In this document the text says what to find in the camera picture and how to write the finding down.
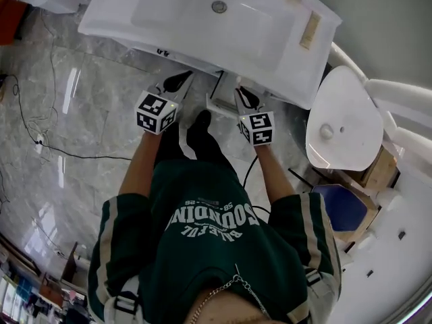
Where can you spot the person's left forearm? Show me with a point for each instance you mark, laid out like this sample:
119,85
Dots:
141,167

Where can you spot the beige flat wooden strip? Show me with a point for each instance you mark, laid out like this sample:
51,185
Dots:
310,30

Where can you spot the white sink vanity cabinet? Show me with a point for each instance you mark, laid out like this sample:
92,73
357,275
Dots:
189,22

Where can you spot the black shoe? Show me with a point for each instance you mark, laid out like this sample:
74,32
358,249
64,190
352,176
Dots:
200,123

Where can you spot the orange cabinet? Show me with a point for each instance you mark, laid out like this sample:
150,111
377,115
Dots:
11,20

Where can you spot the blue cushion wooden stool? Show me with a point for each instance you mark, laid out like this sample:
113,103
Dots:
341,211

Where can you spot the chrome sink drain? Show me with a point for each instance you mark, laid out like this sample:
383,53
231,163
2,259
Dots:
219,6

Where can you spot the person's right forearm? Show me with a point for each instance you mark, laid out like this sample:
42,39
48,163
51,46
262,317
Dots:
273,174

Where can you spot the white vanity drawer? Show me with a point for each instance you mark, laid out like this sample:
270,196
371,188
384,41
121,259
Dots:
227,94

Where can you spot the black trousers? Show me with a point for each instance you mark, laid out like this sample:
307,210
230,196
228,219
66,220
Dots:
206,150

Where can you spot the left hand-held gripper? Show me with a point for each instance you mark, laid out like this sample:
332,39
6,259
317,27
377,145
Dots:
155,113

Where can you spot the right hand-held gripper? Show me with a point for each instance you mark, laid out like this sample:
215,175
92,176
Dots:
258,128

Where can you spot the brown cardboard box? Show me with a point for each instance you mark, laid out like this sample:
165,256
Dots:
381,169

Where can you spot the white power strip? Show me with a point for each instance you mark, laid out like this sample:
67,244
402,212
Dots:
39,140

